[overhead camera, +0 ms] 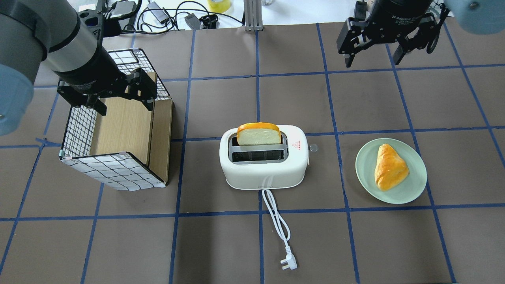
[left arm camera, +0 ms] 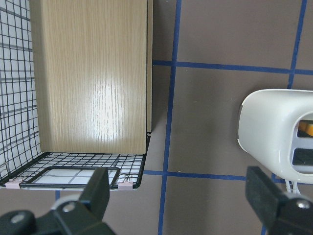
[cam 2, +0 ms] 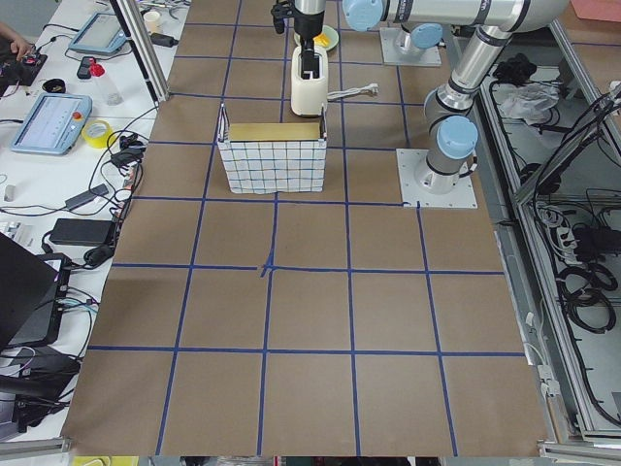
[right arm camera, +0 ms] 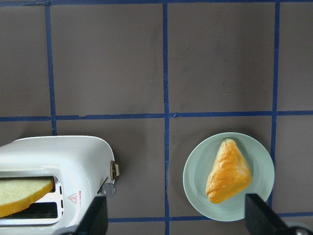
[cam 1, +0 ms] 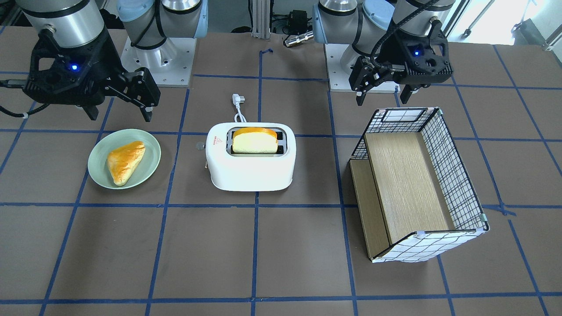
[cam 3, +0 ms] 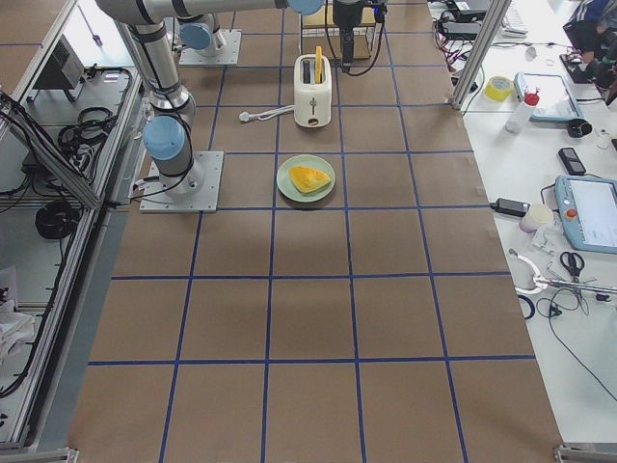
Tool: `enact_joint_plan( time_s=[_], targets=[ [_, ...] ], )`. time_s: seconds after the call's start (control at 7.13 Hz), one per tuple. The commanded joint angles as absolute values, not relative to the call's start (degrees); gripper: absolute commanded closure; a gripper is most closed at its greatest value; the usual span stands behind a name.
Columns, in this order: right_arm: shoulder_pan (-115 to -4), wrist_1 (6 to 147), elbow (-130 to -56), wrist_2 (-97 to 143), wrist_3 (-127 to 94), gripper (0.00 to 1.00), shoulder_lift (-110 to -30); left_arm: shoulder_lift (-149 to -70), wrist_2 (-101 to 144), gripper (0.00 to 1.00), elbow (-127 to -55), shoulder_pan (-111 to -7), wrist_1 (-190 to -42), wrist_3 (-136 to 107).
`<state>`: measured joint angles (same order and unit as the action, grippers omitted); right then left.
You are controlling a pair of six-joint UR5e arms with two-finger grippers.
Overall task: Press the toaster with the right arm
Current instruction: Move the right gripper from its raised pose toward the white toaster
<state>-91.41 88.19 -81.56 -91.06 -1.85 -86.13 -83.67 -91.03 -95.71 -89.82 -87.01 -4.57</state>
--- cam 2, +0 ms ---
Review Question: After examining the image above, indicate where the aluminium frame post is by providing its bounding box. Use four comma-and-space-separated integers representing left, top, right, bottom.
111, 0, 169, 104

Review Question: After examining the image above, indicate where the black monitor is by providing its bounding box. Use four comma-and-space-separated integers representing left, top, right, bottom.
1, 235, 70, 350

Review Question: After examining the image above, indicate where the black phone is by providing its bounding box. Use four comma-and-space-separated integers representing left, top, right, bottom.
77, 55, 96, 81

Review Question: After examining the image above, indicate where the green plate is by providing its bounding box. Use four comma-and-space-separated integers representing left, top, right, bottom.
313, 24, 340, 51

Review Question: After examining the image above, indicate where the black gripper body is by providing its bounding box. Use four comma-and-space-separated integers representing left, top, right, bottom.
296, 12, 322, 44

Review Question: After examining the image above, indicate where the paper cup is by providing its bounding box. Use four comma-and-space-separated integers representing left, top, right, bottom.
143, 11, 162, 34

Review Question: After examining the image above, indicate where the wire basket with checked cloth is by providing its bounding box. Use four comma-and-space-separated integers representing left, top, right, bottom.
217, 105, 327, 194

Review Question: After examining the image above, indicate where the blue teach pendant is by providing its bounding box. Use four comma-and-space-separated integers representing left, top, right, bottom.
11, 92, 92, 155
68, 13, 126, 55

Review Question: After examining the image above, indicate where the blue teach pendant far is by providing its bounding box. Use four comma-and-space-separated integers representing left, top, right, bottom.
68, 13, 126, 55

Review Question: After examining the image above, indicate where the clear bottle red cap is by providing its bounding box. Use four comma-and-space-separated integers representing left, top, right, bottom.
89, 58, 123, 106

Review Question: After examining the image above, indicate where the white toaster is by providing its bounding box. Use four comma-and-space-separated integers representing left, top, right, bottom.
290, 46, 329, 117

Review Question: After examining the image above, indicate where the blue teach pendant near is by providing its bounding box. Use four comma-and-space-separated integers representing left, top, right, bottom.
11, 92, 92, 155

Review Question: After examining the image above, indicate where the white toaster power cable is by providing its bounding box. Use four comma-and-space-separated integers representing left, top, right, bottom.
327, 83, 380, 102

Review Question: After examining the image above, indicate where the triangular yellow pastry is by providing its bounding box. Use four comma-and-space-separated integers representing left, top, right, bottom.
313, 33, 330, 49

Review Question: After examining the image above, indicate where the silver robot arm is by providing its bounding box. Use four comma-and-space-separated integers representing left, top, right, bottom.
343, 0, 568, 195
289, 1, 442, 80

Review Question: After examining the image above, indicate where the black round small bowl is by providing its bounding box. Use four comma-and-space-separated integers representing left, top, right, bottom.
42, 79, 66, 94

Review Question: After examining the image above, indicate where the black power adapter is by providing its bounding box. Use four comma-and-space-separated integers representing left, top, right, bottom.
49, 218, 114, 247

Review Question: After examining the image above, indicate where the yellow tape roll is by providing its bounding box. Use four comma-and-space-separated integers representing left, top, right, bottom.
81, 119, 113, 149

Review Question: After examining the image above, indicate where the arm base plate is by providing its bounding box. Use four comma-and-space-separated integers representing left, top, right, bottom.
396, 149, 477, 209
379, 23, 442, 67

